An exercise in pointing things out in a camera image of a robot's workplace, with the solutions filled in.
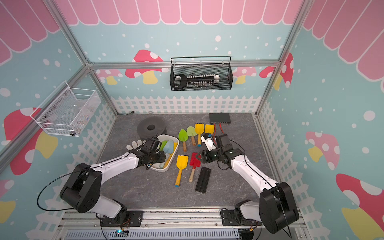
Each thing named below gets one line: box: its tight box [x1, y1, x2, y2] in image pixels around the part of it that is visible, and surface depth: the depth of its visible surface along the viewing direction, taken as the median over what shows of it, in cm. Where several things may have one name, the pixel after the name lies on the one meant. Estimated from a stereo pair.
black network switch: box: [209, 112, 231, 124], surface depth 122 cm
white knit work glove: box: [126, 139, 147, 151], surface depth 105 cm
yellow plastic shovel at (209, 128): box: [204, 124, 215, 134], surface depth 112 cm
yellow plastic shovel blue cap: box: [195, 123, 205, 147], surface depth 112 cm
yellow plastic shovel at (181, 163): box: [175, 155, 189, 188], surface depth 94 cm
